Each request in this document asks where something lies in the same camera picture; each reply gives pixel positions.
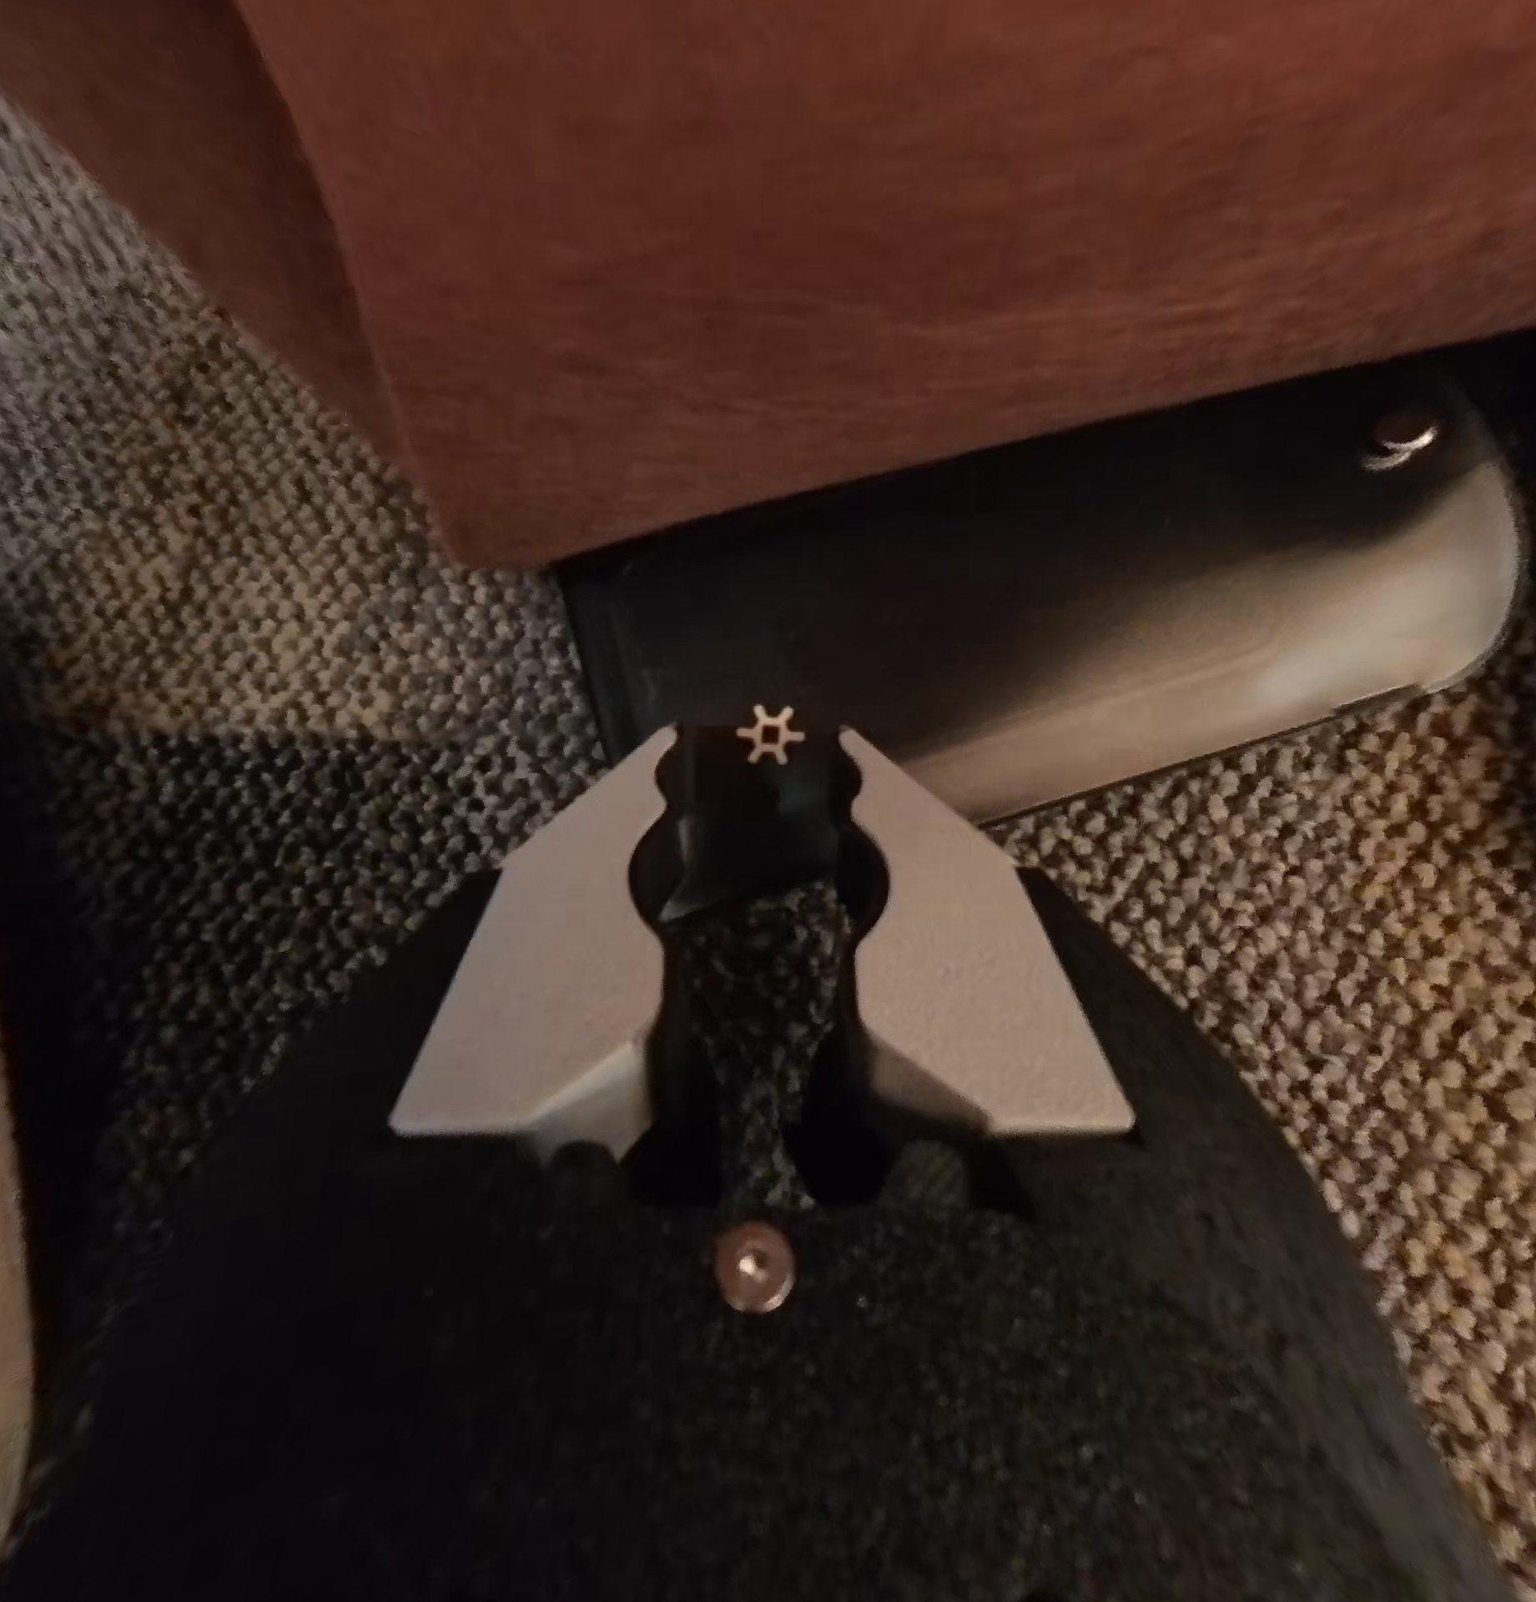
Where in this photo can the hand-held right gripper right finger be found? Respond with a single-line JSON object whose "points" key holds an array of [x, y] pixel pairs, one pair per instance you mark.
{"points": [[980, 988]]}

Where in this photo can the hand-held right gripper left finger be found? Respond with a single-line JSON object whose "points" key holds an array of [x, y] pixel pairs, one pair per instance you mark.
{"points": [[536, 988]]}

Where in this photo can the small wooden model part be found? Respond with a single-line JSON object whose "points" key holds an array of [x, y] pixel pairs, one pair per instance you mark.
{"points": [[768, 733]]}

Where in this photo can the brown upholstered armchair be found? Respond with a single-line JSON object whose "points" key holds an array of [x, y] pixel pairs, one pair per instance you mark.
{"points": [[768, 251]]}

